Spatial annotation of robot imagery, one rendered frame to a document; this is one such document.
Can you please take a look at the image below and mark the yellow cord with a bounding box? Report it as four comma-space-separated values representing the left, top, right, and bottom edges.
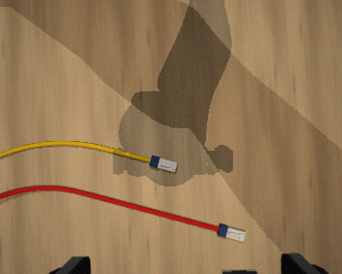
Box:
0, 141, 151, 162

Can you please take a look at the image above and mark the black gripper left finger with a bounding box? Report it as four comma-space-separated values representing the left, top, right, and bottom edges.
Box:
49, 257, 91, 274

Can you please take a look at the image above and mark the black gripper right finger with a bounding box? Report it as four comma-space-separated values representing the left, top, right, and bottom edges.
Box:
281, 254, 328, 274

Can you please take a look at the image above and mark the white and blue cable plug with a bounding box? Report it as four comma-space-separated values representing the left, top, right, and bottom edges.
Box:
150, 155, 177, 172

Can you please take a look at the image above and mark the red cable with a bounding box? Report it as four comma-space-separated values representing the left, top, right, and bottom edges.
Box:
0, 186, 220, 232

